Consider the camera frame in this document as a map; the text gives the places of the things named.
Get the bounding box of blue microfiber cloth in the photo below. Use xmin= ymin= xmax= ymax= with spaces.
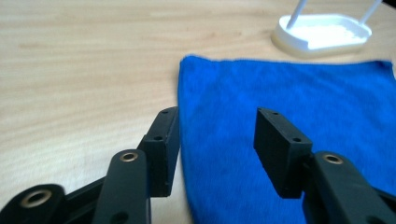
xmin=177 ymin=54 xmax=396 ymax=224

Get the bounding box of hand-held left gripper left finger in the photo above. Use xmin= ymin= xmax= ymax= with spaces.
xmin=100 ymin=105 xmax=181 ymax=224

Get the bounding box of white plastic rack stand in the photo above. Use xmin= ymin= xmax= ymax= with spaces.
xmin=271 ymin=0 xmax=383 ymax=58

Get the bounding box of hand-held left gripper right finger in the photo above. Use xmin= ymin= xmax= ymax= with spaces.
xmin=253 ymin=106 xmax=396 ymax=224

